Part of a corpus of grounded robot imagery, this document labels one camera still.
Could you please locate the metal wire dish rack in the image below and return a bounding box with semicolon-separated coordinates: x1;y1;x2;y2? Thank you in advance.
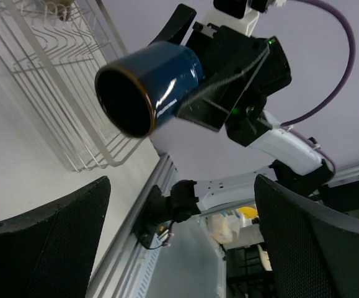
0;1;141;172

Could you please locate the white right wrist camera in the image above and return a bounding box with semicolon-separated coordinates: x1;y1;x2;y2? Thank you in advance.
203;0;286;37

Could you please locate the blue ceramic mug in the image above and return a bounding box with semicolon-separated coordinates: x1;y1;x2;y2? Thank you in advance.
94;41;203;138

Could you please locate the aluminium front rail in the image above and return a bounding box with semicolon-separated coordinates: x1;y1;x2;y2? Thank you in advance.
86;153;177;297

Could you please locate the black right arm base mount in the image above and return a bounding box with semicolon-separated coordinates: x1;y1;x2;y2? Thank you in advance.
132;185;174;250

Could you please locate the white slotted cable duct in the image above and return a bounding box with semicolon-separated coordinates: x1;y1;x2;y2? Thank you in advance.
125;247;162;298

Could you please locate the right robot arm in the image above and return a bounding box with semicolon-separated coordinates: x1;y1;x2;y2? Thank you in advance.
144;1;335;224

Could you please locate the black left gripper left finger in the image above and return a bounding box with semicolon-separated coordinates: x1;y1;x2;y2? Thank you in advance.
0;176;110;297

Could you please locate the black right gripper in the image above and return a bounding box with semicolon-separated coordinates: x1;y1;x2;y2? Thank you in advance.
150;4;291;147

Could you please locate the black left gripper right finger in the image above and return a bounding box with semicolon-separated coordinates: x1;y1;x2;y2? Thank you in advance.
254;174;359;297

